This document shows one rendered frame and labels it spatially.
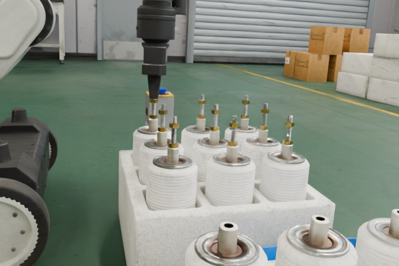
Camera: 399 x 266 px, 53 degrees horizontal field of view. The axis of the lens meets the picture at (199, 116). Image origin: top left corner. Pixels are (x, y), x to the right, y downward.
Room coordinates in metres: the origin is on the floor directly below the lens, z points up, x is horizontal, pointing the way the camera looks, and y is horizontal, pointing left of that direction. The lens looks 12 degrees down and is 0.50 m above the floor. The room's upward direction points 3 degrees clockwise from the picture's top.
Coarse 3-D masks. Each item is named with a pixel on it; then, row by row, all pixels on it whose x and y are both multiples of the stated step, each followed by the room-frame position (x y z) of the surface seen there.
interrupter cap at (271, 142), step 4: (256, 136) 0.93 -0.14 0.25; (248, 140) 0.89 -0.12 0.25; (252, 140) 0.90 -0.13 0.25; (256, 140) 0.91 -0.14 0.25; (268, 140) 0.91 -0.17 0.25; (272, 140) 0.90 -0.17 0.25; (276, 140) 0.90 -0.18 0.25; (252, 144) 0.87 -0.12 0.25; (256, 144) 0.86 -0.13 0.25; (260, 144) 0.86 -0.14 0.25; (264, 144) 0.86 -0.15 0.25; (268, 144) 0.87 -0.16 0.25; (272, 144) 0.86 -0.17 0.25; (276, 144) 0.87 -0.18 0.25
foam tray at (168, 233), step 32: (128, 160) 0.92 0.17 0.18; (128, 192) 0.74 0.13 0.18; (256, 192) 0.76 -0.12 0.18; (128, 224) 0.73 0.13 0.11; (160, 224) 0.63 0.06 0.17; (192, 224) 0.65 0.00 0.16; (256, 224) 0.68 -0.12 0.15; (288, 224) 0.70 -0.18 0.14; (128, 256) 0.72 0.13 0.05; (160, 256) 0.63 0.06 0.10
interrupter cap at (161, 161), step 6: (162, 156) 0.74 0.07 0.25; (180, 156) 0.75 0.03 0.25; (156, 162) 0.71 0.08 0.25; (162, 162) 0.71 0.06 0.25; (180, 162) 0.72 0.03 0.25; (186, 162) 0.71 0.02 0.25; (192, 162) 0.72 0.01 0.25; (168, 168) 0.68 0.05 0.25; (174, 168) 0.68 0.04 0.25; (180, 168) 0.68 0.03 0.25
